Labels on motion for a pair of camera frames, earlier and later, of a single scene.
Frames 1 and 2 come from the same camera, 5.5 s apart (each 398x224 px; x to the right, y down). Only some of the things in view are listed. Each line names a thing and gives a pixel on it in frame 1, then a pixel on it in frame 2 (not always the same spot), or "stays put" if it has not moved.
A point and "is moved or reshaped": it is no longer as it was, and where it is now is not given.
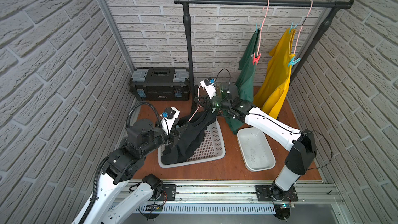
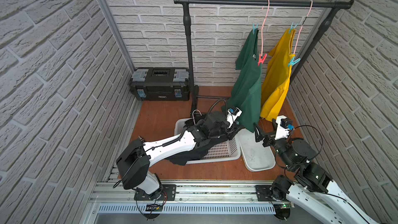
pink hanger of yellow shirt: x=301 y=26 stays put
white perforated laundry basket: x=212 y=148 is moved or reshaped
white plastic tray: x=256 y=152 stays put
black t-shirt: x=186 y=142 is moved or reshaped
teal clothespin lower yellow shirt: x=292 y=62 stays put
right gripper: x=205 y=102 → x=270 y=137
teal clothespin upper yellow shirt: x=292 y=27 stays put
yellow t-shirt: x=271 y=92 stays put
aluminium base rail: x=226 y=197 stays put
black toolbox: x=160 y=84 stays put
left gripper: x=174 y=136 → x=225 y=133
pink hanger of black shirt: x=198 y=102 → x=193 y=113
